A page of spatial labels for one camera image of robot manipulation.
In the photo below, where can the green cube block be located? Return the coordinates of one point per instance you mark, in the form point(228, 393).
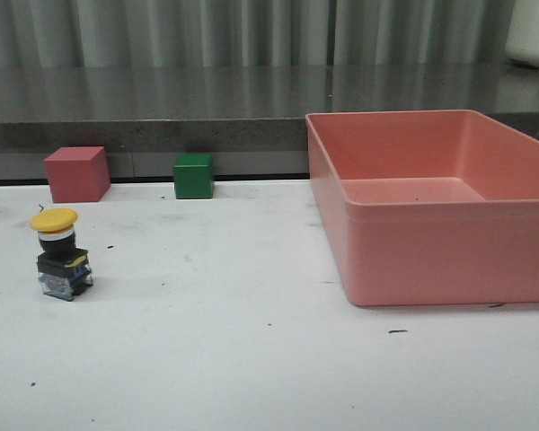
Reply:
point(193, 176)

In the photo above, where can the pink cube block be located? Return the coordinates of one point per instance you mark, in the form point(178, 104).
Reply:
point(77, 174)

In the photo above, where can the grey pleated curtain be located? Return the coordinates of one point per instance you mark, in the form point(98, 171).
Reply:
point(250, 33)

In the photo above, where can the yellow mushroom push button switch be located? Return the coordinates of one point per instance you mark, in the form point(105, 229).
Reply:
point(64, 269)

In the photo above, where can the pink plastic bin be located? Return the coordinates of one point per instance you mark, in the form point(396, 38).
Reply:
point(427, 206)

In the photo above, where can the white appliance in background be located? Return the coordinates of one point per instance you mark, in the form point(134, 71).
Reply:
point(522, 45)

